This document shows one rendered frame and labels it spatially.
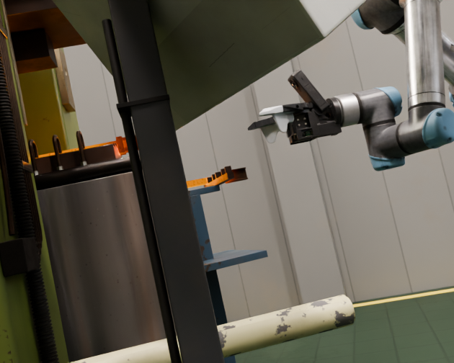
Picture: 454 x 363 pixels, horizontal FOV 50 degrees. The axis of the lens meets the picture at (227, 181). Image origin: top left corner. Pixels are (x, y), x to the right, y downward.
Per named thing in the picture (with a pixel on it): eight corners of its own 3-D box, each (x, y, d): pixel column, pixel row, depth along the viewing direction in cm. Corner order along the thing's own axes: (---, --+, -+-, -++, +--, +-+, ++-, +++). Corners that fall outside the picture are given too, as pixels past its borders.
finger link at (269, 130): (251, 148, 118) (286, 137, 114) (246, 124, 119) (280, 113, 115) (256, 148, 121) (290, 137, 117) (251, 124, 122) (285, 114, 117)
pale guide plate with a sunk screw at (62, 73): (76, 111, 141) (65, 55, 142) (69, 103, 132) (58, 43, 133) (68, 112, 140) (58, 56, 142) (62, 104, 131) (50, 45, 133)
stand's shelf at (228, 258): (230, 255, 180) (229, 249, 181) (268, 256, 142) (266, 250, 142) (150, 274, 172) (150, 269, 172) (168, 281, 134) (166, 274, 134)
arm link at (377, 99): (408, 115, 112) (399, 79, 113) (364, 124, 111) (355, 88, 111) (393, 122, 120) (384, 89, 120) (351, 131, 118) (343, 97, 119)
